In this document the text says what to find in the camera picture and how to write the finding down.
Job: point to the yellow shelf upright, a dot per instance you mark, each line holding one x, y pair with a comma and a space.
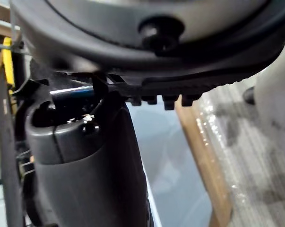
8, 61

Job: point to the black upright frame bar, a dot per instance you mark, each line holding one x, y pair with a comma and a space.
5, 146

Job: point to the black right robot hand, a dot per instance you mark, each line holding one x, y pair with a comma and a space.
90, 179

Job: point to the wooden board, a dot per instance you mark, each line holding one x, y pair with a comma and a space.
203, 156

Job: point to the pale grey panel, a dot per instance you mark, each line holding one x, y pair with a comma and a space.
170, 165

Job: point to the clear plastic film sheet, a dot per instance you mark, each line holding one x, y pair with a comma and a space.
255, 189

